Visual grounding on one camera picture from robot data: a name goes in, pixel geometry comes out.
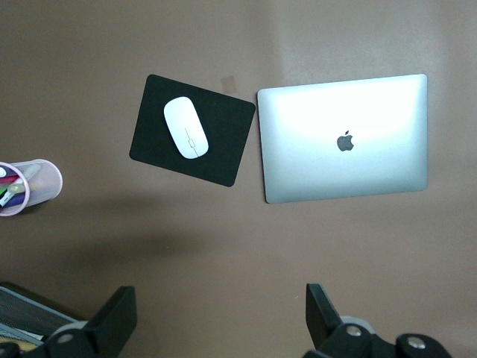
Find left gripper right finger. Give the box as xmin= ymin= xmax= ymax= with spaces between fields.
xmin=303 ymin=283 xmax=452 ymax=358

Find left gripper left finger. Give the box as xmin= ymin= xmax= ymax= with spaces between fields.
xmin=0 ymin=285 xmax=138 ymax=358

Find silver laptop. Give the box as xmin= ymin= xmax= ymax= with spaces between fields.
xmin=256 ymin=73 xmax=429 ymax=205

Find green marker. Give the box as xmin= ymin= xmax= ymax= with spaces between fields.
xmin=0 ymin=184 xmax=23 ymax=202

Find pink mesh pen cup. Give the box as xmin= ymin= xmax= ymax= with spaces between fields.
xmin=0 ymin=158 xmax=63 ymax=218

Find black mouse pad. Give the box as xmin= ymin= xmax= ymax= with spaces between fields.
xmin=128 ymin=73 xmax=257 ymax=189

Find white computer mouse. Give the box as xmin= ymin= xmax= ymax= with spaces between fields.
xmin=162 ymin=95 xmax=210 ymax=160

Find tan tape patch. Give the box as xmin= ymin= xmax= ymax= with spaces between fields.
xmin=219 ymin=74 xmax=238 ymax=94

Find grey wire mesh tray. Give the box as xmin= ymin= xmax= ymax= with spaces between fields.
xmin=0 ymin=281 xmax=90 ymax=354

